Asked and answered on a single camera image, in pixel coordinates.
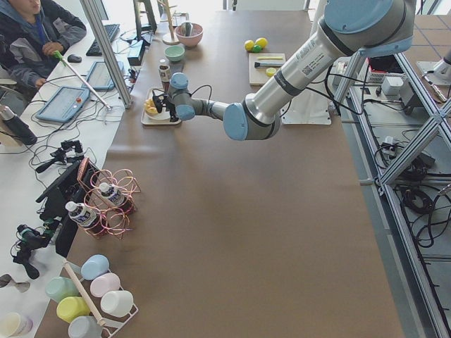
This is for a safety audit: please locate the white round plate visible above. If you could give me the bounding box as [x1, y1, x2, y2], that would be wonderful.
[144, 110, 170, 120]

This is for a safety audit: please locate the blue teach pendant far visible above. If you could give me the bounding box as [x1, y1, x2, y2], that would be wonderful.
[85, 61, 115, 92]

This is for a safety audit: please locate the wooden cutting board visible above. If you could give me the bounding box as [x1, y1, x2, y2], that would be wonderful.
[248, 53, 286, 86]

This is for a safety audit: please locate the blue teach pendant near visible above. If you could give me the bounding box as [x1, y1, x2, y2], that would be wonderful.
[35, 86, 89, 123]

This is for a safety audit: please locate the bottle in rack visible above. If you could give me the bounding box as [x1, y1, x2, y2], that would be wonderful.
[65, 201, 104, 236]
[99, 182, 132, 211]

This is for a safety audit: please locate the pink bowl with ice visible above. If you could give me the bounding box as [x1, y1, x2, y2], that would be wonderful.
[175, 21, 204, 47]

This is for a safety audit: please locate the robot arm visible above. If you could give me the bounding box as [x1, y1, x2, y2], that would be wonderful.
[168, 1, 416, 141]

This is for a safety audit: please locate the blue cup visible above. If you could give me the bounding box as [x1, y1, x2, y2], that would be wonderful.
[81, 254, 109, 280]

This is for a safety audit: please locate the yellow plastic knife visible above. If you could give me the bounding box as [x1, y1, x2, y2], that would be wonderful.
[257, 56, 284, 60]

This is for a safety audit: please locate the dark tea bottle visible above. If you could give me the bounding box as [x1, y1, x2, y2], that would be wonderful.
[159, 63, 171, 92]

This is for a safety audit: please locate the aluminium frame post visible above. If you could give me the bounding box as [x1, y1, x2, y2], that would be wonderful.
[80, 0, 132, 109]

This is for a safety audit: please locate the black thermos bottle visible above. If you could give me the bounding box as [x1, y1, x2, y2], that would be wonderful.
[1, 105, 37, 146]

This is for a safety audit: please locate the black computer mouse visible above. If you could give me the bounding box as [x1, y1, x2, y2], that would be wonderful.
[67, 54, 82, 63]

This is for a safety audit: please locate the yellow lemon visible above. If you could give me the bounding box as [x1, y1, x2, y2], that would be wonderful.
[255, 37, 268, 49]
[244, 40, 255, 51]

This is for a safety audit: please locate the cream paper cup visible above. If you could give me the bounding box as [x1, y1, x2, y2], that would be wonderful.
[1, 312, 33, 337]

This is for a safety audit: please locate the pink cup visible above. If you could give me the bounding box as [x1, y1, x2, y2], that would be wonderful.
[90, 273, 121, 298]

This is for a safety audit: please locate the black keyboard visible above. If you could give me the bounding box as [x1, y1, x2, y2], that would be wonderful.
[85, 23, 121, 58]

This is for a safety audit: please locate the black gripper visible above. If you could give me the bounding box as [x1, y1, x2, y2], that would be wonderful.
[166, 101, 178, 123]

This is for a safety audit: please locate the grey cup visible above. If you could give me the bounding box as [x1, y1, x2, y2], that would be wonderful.
[68, 316, 102, 338]

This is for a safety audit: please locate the green lime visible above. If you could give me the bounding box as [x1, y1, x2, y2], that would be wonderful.
[252, 44, 262, 53]

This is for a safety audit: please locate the cream serving tray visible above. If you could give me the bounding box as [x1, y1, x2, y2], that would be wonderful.
[141, 87, 181, 126]

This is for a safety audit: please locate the half lemon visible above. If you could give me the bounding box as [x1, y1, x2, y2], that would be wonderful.
[265, 68, 277, 77]

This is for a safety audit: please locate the seated person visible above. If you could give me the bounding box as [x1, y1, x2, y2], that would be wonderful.
[1, 1, 87, 89]

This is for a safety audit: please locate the yellow lemon lower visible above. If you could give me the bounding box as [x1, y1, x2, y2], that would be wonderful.
[244, 40, 255, 51]

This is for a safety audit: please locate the grey folded cloth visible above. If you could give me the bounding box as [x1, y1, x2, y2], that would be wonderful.
[170, 62, 184, 75]

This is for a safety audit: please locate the green cup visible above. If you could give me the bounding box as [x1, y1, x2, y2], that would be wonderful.
[45, 276, 79, 303]

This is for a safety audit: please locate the yellow cup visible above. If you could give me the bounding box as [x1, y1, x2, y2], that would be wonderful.
[56, 296, 90, 323]

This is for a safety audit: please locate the green bowl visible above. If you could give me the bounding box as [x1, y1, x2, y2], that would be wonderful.
[164, 45, 185, 62]

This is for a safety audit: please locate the braided glazed donut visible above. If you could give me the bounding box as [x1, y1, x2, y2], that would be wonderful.
[144, 99, 159, 116]

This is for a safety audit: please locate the copper wire bottle rack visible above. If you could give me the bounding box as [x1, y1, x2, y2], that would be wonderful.
[77, 158, 141, 239]

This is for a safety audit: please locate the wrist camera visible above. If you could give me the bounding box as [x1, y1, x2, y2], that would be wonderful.
[152, 91, 168, 113]

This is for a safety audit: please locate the yellow lemon upper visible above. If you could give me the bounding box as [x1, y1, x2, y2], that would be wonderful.
[255, 37, 268, 49]

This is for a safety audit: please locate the wooden mug tree stand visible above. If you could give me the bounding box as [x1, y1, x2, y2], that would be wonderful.
[157, 0, 180, 46]

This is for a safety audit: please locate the steel funnel scoop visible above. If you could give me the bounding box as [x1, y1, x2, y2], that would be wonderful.
[180, 21, 194, 37]

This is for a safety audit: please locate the white cup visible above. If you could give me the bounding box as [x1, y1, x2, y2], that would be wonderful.
[100, 290, 134, 318]

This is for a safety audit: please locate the steel cylinder grinder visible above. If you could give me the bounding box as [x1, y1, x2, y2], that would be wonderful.
[254, 61, 283, 68]

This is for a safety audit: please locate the blue teach pendant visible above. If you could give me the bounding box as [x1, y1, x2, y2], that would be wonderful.
[35, 86, 89, 123]
[85, 61, 115, 92]

